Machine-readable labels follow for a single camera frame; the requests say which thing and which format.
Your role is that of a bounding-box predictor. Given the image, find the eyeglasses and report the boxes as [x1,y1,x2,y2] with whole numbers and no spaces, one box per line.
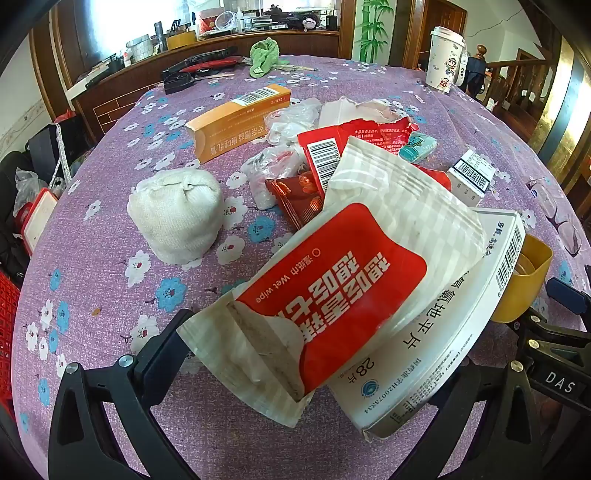
[526,178,583,258]

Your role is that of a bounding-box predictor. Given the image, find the wooden counter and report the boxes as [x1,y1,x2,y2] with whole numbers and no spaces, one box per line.
[73,30,351,143]

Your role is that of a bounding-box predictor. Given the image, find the red torn paper package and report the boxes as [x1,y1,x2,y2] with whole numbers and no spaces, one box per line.
[296,116,453,195]

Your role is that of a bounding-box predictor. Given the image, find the white tissue ball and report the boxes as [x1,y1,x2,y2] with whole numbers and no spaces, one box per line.
[127,167,224,265]

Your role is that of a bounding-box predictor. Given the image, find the dark red snack wrapper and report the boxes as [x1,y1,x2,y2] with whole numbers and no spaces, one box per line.
[266,171,324,230]

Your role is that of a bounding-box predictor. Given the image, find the red plastic basket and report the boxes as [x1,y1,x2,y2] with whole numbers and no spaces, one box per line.
[0,273,19,418]

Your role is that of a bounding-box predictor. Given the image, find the orange medicine box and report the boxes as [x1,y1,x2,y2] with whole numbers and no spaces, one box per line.
[185,84,291,163]

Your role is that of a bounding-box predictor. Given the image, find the red white wet wipe pack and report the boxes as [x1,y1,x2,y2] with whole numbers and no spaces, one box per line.
[177,138,486,427]

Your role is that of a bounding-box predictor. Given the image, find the white paper coffee cup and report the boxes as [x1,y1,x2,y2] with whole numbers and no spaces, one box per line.
[426,26,468,93]

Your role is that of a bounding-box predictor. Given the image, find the teal tissue packet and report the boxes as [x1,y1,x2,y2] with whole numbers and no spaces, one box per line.
[399,131,438,164]

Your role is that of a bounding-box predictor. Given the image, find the black red tool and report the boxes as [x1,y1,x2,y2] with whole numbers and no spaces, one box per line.
[160,47,243,95]

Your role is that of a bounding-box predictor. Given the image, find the purple floral tablecloth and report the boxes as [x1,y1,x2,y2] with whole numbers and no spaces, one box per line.
[12,56,590,479]

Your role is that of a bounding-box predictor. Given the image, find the red lidded white box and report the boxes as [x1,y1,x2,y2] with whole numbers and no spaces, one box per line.
[21,188,58,256]

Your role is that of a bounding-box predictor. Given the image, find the black bag with rope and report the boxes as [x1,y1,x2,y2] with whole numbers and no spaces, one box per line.
[25,115,90,184]

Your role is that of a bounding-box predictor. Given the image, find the white blue medicine box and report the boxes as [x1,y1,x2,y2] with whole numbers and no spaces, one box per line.
[446,149,495,207]

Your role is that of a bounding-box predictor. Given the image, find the clear plastic bag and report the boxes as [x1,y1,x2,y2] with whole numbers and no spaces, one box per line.
[240,98,322,210]

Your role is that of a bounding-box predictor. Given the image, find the green crumpled cloth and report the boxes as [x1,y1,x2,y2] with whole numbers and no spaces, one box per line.
[249,37,280,79]

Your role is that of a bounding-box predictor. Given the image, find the yellow square plastic cup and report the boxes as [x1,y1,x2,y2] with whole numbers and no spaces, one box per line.
[491,234,553,324]

